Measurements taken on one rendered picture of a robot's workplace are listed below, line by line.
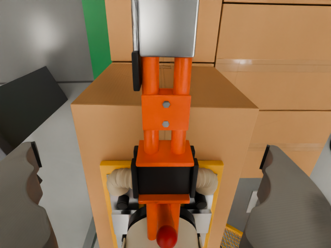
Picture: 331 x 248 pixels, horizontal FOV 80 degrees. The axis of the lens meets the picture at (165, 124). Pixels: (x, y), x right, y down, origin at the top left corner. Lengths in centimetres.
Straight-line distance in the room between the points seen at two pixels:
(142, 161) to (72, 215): 210
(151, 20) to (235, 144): 35
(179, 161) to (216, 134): 20
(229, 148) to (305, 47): 58
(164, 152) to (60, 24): 124
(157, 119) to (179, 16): 12
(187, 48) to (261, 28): 65
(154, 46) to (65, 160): 170
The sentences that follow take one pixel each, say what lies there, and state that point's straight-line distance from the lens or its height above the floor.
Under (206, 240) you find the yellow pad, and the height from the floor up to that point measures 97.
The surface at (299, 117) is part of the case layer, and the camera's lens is 108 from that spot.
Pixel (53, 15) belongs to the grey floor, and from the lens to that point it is 146.
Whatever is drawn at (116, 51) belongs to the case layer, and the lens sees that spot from 81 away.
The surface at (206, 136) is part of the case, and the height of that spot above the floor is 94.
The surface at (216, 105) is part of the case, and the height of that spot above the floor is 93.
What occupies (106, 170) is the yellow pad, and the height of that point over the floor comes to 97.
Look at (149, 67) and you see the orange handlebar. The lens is 24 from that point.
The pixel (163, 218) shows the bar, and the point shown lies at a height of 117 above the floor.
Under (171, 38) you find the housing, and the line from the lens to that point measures 23.
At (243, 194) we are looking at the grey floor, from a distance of 215.
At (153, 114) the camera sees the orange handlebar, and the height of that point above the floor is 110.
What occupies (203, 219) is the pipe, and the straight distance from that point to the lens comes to 57.
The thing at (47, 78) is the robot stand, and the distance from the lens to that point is 148.
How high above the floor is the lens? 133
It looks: 61 degrees down
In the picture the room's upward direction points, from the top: 176 degrees clockwise
